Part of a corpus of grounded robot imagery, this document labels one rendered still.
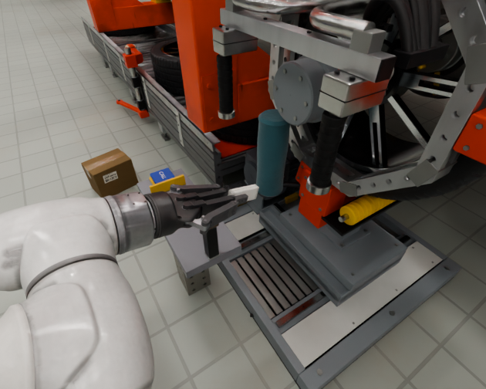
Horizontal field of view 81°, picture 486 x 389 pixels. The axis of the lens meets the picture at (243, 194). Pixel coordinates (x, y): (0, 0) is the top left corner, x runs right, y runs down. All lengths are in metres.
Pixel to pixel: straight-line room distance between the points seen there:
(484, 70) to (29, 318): 0.64
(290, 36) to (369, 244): 0.86
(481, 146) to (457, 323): 0.95
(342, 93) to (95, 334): 0.40
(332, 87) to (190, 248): 0.56
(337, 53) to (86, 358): 0.47
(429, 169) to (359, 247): 0.59
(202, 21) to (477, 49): 0.73
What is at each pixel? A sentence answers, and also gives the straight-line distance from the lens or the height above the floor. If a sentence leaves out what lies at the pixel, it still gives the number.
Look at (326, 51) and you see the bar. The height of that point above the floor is 0.97.
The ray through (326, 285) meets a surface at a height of 0.14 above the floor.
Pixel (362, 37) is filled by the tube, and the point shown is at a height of 1.00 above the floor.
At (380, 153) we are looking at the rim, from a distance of 0.84.
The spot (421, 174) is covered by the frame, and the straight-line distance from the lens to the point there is 0.66.
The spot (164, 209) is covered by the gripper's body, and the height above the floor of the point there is 0.78.
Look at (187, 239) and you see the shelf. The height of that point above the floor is 0.45.
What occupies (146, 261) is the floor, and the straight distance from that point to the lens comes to 1.40.
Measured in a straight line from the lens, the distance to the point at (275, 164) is 0.83.
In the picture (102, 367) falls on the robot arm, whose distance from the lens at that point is 0.33.
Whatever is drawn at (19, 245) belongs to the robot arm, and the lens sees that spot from 0.42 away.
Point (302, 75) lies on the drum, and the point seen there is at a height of 0.90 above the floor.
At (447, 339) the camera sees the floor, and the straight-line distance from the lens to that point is 1.39.
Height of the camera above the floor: 1.09
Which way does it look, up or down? 42 degrees down
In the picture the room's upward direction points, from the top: straight up
